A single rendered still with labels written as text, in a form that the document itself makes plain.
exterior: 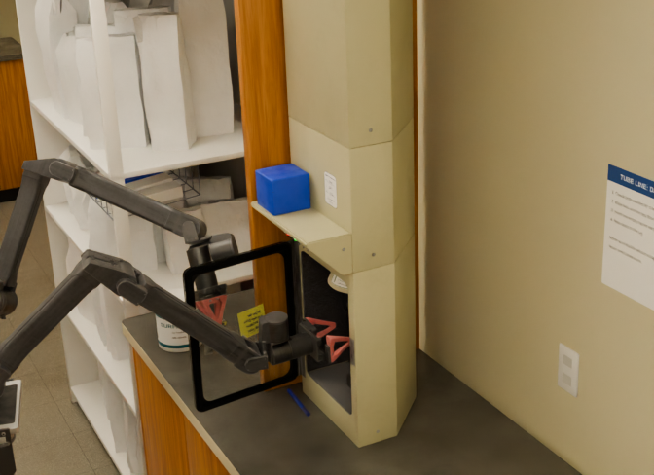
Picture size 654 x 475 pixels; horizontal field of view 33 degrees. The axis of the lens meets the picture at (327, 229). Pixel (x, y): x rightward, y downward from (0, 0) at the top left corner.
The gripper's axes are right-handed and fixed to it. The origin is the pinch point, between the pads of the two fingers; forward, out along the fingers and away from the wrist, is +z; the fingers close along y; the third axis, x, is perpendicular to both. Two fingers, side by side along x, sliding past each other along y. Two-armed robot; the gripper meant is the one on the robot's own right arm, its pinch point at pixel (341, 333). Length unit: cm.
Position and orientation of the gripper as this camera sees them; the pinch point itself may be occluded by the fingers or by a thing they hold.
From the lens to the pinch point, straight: 280.3
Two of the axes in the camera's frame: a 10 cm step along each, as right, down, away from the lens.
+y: -4.4, -3.1, 8.4
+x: 0.7, 9.2, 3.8
